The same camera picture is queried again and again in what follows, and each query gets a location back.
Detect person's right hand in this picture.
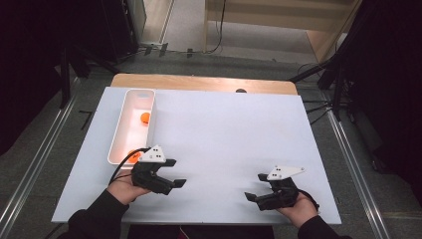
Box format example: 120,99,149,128
275,192,320,230

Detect orange ball with black mark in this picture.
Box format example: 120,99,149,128
126,149,143,164

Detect person's left hand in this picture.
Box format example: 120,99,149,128
105,178,152,206

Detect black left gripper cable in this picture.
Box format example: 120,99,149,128
108,147,151,186

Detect black hanging cable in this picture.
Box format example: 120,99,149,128
203,0,228,55

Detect person's legs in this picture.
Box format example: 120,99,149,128
126,224,276,239

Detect light wooden furniture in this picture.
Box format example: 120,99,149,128
203,0,363,64

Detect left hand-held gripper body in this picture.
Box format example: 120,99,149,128
130,144,177,196

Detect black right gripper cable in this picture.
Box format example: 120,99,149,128
298,188,321,213

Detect metal floor rail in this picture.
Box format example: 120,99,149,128
322,106,392,239
0,77,82,239

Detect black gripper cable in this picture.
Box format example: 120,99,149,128
108,147,151,186
298,188,321,213

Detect black curtain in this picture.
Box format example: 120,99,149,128
0,0,112,157
334,0,422,203

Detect black floor cables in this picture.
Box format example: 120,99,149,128
301,98,333,126

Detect wooden table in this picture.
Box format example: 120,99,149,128
109,73,299,97

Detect white plastic bin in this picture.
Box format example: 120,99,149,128
106,88,157,166

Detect black metal stand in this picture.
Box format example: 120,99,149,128
288,49,353,122
59,43,121,110

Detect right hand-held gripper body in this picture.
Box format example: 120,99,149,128
256,165,307,212

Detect black cabinet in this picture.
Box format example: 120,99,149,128
99,0,141,65

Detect white board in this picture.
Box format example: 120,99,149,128
51,87,342,226

